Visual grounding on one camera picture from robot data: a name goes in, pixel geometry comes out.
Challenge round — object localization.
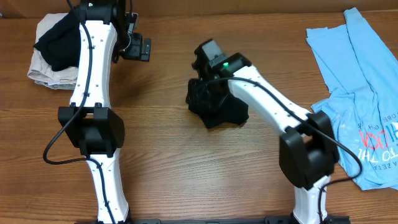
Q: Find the folded black garment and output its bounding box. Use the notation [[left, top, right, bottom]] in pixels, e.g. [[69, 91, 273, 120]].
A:
[[34, 11, 80, 72]]

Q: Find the folded grey garment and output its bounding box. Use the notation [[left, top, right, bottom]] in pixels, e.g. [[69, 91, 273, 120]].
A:
[[34, 80, 76, 90]]

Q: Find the light blue t-shirt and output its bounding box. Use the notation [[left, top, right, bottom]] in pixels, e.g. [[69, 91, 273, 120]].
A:
[[307, 8, 397, 190]]

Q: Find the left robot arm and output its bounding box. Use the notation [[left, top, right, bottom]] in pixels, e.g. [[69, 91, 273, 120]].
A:
[[58, 1, 151, 223]]

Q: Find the black polo shirt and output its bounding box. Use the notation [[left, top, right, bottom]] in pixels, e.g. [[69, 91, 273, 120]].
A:
[[188, 81, 249, 129]]

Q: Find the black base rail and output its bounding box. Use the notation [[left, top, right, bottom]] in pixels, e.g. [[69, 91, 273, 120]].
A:
[[76, 215, 351, 224]]

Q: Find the folded beige garment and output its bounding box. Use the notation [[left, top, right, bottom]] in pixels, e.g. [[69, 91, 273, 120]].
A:
[[27, 13, 78, 85]]

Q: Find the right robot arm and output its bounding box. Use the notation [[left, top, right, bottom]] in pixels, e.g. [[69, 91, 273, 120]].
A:
[[186, 39, 339, 223]]

